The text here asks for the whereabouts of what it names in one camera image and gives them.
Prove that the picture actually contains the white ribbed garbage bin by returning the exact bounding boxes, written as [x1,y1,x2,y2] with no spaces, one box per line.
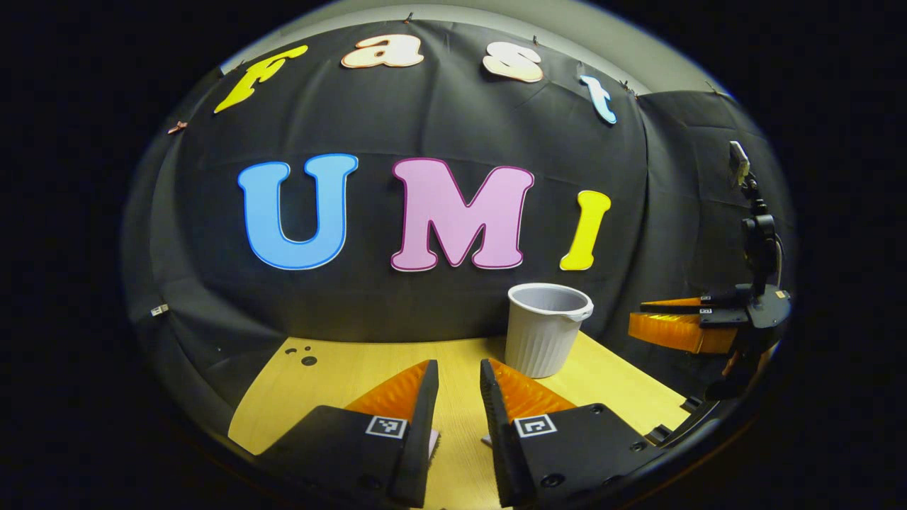
[505,283,595,379]

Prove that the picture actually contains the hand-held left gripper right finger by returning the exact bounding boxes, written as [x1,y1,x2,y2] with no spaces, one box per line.
[480,358,670,509]

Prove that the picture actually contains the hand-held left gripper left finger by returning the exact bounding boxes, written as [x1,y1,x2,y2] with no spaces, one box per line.
[255,359,440,509]

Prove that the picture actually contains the yellow wooden desktop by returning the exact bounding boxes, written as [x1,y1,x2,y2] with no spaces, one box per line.
[228,333,692,510]

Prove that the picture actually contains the black backdrop cloth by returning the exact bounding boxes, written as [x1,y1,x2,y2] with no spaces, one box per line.
[124,20,794,433]

